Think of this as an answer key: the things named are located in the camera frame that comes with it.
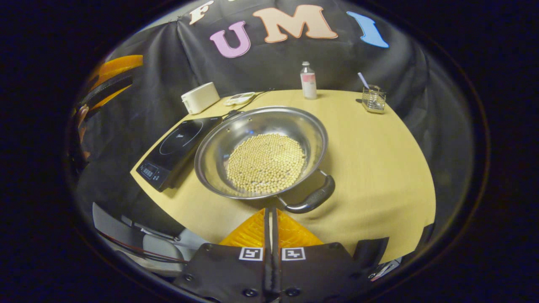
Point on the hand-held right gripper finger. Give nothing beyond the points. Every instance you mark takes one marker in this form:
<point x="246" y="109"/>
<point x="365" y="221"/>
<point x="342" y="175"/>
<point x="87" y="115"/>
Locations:
<point x="274" y="235"/>
<point x="267" y="235"/>

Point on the clear bottle with pink label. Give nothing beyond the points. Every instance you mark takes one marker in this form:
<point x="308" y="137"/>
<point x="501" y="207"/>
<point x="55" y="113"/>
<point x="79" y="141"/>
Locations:
<point x="308" y="84"/>

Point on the pile of yellow soybeans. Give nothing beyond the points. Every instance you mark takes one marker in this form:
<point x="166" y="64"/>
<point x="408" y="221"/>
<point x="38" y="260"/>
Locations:
<point x="265" y="164"/>

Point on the grey chair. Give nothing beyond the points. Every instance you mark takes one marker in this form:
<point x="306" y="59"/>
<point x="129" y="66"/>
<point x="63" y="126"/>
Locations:
<point x="156" y="248"/>

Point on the clear ribbed cup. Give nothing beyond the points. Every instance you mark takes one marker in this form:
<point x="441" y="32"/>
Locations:
<point x="374" y="101"/>

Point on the white divided dish of beans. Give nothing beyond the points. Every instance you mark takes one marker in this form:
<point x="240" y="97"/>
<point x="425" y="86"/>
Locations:
<point x="239" y="98"/>

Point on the black induction cooktop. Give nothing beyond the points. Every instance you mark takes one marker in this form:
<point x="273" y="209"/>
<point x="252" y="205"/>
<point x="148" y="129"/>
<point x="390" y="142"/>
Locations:
<point x="177" y="143"/>

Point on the white toaster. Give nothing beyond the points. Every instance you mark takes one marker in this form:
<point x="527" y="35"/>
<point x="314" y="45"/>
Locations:
<point x="200" y="97"/>

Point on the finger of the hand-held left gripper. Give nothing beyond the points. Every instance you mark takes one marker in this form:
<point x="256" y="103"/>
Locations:
<point x="109" y="88"/>

